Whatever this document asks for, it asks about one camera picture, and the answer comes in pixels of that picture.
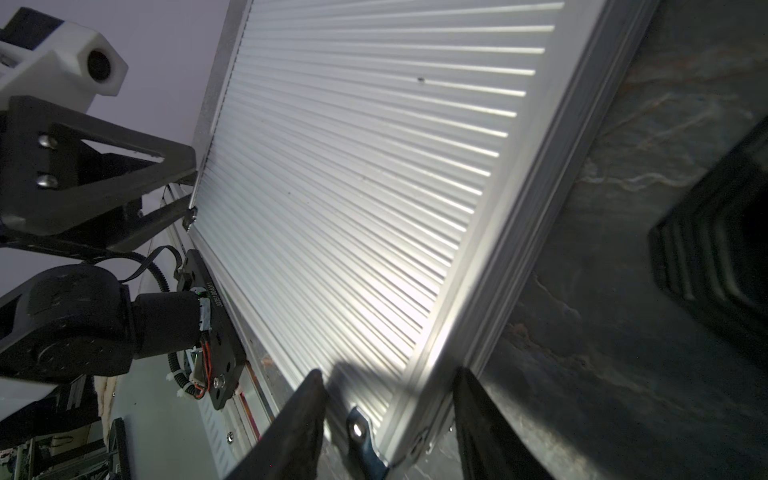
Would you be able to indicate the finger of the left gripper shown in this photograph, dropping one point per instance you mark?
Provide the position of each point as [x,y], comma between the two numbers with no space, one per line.
[61,168]
[123,230]

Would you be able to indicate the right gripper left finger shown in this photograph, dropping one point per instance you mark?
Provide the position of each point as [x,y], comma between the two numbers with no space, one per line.
[291,447]

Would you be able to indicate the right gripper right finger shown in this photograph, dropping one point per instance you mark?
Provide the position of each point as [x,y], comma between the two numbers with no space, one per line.
[488,446]

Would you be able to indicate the silver aluminium poker case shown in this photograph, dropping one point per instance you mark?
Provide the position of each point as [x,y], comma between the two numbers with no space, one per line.
[378,178]

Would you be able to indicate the dark grey poker case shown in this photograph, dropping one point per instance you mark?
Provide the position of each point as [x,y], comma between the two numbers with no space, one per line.
[709,252]

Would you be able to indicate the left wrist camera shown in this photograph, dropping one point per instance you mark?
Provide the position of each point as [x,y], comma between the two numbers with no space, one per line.
[57,61]

